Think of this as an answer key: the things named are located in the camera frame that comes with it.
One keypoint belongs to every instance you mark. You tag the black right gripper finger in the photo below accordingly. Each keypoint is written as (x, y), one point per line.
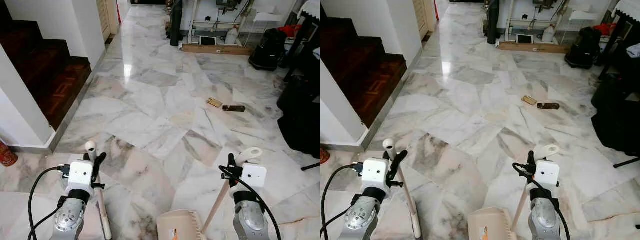
(232, 162)
(531, 161)

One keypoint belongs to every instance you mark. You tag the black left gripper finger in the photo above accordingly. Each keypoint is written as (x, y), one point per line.
(398, 165)
(100, 164)

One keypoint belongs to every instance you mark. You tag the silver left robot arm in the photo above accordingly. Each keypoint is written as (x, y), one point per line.
(70, 217)
(360, 217)

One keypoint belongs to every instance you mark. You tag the dark brown flat packet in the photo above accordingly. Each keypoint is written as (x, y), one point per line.
(234, 108)
(548, 106)

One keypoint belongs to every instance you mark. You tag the red cylindrical can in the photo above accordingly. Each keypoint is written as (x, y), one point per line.
(324, 156)
(7, 154)

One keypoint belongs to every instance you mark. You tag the black stand leg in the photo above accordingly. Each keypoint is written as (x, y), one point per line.
(311, 166)
(627, 162)

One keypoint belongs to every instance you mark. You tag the large black fabric bag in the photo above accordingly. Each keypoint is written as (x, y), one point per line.
(302, 125)
(617, 125)

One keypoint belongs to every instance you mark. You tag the dark wooden staircase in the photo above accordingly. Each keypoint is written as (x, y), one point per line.
(55, 80)
(370, 75)

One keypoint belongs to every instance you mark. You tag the long flat cardboard box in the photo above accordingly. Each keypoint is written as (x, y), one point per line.
(217, 49)
(534, 47)

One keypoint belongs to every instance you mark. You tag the small white framed tablet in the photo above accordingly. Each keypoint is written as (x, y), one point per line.
(207, 41)
(524, 39)

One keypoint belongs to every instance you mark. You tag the white plastic jug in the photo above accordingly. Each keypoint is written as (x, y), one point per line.
(549, 34)
(232, 36)

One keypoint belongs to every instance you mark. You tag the red plastic bag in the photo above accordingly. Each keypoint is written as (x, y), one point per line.
(606, 29)
(290, 31)

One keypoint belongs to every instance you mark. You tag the black wooden table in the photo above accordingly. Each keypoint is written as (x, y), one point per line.
(306, 35)
(617, 45)

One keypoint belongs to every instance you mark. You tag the light wooden door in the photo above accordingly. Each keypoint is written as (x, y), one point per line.
(106, 17)
(424, 17)

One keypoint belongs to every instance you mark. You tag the white folded cloth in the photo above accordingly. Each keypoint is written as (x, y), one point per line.
(634, 50)

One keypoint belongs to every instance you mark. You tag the white scalloped table cloth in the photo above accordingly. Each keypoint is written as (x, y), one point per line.
(312, 9)
(629, 10)

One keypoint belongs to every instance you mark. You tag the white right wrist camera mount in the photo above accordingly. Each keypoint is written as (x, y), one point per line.
(254, 175)
(547, 175)

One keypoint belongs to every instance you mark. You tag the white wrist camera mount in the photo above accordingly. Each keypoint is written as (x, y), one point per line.
(254, 175)
(81, 175)
(375, 175)
(547, 175)

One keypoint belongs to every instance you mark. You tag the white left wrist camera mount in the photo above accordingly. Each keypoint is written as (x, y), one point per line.
(375, 175)
(81, 175)

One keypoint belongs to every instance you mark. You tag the white metal frame rack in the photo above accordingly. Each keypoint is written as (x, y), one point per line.
(525, 10)
(220, 12)

